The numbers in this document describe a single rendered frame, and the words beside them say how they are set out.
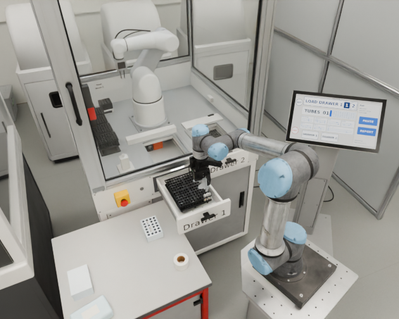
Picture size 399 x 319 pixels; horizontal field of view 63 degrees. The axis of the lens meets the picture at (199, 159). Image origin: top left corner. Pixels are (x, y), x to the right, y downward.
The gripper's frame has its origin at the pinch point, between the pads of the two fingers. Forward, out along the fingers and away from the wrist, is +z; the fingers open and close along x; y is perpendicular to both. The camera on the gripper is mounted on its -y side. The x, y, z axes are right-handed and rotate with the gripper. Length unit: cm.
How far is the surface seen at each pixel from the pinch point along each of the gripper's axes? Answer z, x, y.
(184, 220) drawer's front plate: 6.7, 10.4, 16.5
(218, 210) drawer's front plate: 8.6, 10.4, -1.7
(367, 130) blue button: -8, 9, -99
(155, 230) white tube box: 18.7, -0.8, 28.5
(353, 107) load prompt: -18, -3, -98
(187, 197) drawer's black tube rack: 7.1, -4.0, 8.7
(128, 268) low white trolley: 22, 13, 47
